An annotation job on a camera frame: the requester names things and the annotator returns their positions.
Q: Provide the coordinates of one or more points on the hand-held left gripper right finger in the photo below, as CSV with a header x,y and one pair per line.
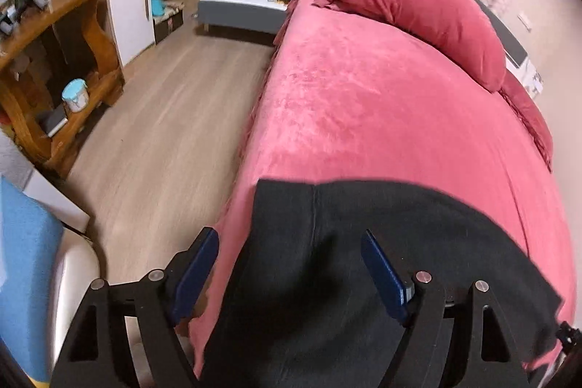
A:
x,y
384,279

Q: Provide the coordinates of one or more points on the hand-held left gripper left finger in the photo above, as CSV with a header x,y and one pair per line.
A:
x,y
195,274

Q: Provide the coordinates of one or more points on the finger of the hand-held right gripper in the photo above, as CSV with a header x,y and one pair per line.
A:
x,y
569,340

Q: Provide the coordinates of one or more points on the black knit garment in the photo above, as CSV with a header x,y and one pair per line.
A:
x,y
318,279

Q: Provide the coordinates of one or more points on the white flat panel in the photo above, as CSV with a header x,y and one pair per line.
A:
x,y
54,201

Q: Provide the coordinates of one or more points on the pink velvet bed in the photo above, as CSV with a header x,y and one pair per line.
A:
x,y
386,120

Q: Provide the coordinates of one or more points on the grey notebook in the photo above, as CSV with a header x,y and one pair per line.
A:
x,y
53,122

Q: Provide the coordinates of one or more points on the teal tin bucket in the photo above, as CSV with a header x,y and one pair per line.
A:
x,y
75,97

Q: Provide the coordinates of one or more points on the dark storage box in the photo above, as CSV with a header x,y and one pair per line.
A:
x,y
169,28

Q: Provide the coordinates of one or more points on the teal round container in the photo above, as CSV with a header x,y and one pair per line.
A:
x,y
158,6

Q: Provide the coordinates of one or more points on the curved wooden desk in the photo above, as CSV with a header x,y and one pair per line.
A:
x,y
32,33

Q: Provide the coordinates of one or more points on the white wall switch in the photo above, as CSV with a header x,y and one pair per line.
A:
x,y
525,21

